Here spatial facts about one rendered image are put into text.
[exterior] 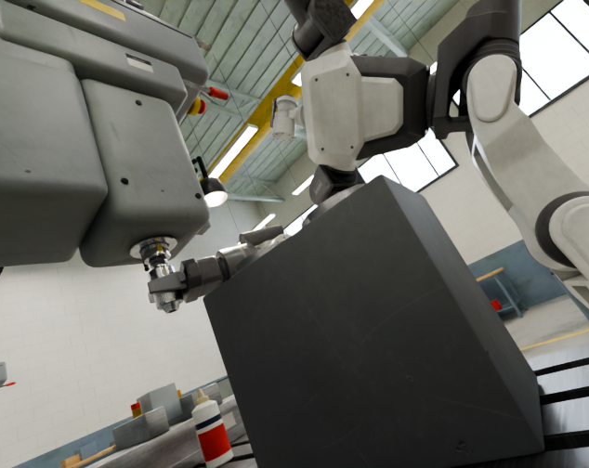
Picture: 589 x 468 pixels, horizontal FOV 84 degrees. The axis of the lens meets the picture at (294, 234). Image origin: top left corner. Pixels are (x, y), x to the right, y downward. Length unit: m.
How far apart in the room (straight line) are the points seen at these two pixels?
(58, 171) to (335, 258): 0.42
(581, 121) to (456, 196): 2.38
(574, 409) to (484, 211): 7.69
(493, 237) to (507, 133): 7.15
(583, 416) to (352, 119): 0.71
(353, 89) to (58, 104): 0.58
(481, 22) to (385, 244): 0.75
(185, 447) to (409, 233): 0.56
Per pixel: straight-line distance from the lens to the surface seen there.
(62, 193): 0.56
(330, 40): 0.92
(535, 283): 7.90
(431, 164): 8.24
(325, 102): 0.86
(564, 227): 0.74
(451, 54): 0.90
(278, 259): 0.28
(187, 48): 0.99
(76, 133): 0.62
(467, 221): 8.01
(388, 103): 0.83
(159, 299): 0.63
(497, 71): 0.85
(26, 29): 0.78
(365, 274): 0.24
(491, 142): 0.79
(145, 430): 0.67
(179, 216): 0.62
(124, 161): 0.64
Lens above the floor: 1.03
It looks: 18 degrees up
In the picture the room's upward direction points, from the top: 24 degrees counter-clockwise
